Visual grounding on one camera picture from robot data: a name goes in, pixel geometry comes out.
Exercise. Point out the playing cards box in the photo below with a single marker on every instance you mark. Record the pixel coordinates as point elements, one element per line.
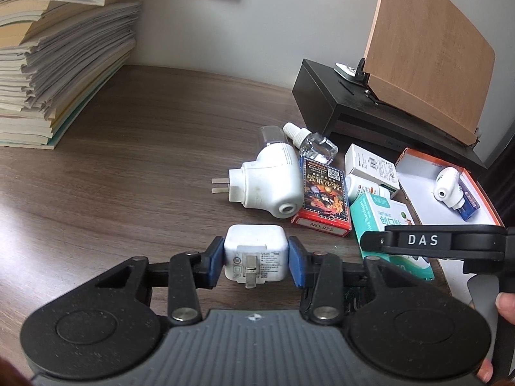
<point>325,203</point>

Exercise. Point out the wooden book stand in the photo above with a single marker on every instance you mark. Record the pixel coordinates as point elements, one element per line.
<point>426,58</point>

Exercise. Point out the white USB charger cube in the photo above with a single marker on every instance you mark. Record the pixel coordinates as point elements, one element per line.
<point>255,254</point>

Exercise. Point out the white mosquito repellent plug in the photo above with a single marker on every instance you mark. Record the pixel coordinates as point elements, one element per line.
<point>272,182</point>

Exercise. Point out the right hand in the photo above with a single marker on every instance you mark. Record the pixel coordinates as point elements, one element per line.
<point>505,303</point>

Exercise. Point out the small white plug device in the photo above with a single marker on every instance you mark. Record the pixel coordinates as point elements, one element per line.
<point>447,188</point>

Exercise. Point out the white medicine box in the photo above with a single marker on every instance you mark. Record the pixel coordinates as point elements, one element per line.
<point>367,165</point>

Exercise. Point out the teal adhesive bandage box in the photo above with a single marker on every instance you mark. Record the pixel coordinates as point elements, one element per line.
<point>372,213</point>

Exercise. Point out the white medicine bottle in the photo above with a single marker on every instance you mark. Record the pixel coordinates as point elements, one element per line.
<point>356,186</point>

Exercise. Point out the stack of books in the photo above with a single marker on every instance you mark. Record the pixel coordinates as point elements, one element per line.
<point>55,56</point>

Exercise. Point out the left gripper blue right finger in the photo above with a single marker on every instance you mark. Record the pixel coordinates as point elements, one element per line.
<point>297,261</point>

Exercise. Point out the orange white cardboard box lid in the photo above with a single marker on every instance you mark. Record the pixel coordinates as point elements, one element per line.
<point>416,173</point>

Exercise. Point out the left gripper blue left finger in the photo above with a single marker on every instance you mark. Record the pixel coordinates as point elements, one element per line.
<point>215,255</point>

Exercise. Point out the blue dental floss box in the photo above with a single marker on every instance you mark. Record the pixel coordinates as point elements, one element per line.
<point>470,205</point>

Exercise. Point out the clear liquid refill bottle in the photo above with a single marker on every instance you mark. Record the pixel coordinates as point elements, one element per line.
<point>313,146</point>

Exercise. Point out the black monitor riser stand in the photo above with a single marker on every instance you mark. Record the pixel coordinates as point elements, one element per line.
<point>345,112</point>

